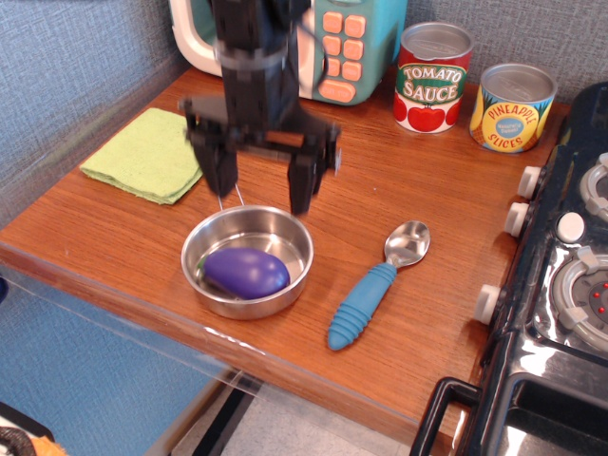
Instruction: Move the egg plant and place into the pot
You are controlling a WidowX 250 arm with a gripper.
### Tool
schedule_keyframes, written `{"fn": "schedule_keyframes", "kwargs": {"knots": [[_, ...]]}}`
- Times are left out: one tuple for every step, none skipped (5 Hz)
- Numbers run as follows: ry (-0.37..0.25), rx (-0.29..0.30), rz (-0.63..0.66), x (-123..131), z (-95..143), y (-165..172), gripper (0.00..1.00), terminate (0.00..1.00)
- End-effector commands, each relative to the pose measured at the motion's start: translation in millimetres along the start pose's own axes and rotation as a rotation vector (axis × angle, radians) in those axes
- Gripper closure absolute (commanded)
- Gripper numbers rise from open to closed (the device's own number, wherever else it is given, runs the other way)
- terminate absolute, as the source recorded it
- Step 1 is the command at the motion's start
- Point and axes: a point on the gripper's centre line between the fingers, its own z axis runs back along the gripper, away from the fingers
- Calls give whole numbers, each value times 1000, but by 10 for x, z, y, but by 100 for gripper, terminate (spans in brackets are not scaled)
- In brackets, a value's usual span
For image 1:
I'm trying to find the green folded cloth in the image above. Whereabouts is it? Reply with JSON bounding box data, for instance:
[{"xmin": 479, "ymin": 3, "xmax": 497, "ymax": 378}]
[{"xmin": 80, "ymin": 108, "xmax": 202, "ymax": 205}]

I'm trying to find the black toy stove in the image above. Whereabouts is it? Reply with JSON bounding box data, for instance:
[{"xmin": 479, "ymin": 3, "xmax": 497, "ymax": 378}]
[{"xmin": 411, "ymin": 83, "xmax": 607, "ymax": 455}]

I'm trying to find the tomato sauce can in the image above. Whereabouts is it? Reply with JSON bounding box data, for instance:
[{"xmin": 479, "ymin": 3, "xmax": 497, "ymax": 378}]
[{"xmin": 393, "ymin": 22, "xmax": 474, "ymax": 134}]

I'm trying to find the purple toy eggplant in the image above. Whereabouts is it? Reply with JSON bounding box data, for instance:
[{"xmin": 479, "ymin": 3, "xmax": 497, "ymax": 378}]
[{"xmin": 198, "ymin": 247, "xmax": 291, "ymax": 300}]

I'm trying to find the small steel pot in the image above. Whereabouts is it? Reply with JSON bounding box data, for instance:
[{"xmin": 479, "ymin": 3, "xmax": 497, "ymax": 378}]
[{"xmin": 180, "ymin": 204, "xmax": 314, "ymax": 320}]

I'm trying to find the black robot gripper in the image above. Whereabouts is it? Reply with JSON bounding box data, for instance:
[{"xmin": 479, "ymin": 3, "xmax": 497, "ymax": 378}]
[{"xmin": 180, "ymin": 40, "xmax": 341, "ymax": 216}]

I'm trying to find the teal toy microwave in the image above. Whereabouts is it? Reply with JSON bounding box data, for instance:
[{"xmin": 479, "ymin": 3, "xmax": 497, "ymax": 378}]
[{"xmin": 169, "ymin": 1, "xmax": 408, "ymax": 105}]

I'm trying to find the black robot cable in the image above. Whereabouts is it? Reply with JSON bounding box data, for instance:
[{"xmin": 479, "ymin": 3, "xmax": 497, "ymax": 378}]
[{"xmin": 284, "ymin": 0, "xmax": 333, "ymax": 96}]

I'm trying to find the spoon with blue handle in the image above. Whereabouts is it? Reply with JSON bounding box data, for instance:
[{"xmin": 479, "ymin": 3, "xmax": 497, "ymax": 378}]
[{"xmin": 327, "ymin": 220, "xmax": 430, "ymax": 351}]

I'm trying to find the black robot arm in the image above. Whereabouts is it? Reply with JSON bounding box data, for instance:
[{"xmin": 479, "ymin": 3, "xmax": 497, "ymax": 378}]
[{"xmin": 180, "ymin": 1, "xmax": 340, "ymax": 215}]

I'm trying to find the pineapple slices can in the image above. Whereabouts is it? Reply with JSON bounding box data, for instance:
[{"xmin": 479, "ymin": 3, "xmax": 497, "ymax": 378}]
[{"xmin": 469, "ymin": 63, "xmax": 558, "ymax": 154}]

